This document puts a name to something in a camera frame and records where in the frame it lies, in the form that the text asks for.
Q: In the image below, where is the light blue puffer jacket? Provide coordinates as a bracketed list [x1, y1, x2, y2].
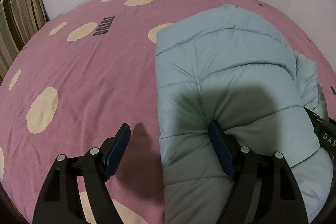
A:
[155, 5, 333, 223]

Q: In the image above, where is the pink polka dot bedsheet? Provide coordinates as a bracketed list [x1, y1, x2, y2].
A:
[1, 0, 335, 223]

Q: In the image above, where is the striped fabric headboard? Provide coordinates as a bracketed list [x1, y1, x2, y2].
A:
[0, 0, 50, 80]

